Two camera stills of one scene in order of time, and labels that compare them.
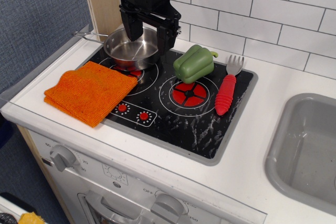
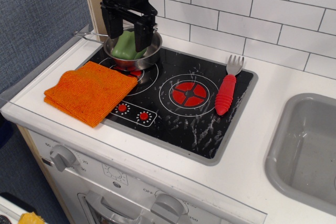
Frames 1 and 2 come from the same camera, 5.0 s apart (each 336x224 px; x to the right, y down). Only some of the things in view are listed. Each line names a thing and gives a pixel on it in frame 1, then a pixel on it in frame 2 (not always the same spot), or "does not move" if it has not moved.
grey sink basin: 301,160 does not move
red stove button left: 122,108 does not move
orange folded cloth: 88,92 does not move
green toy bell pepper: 193,63 to 124,46
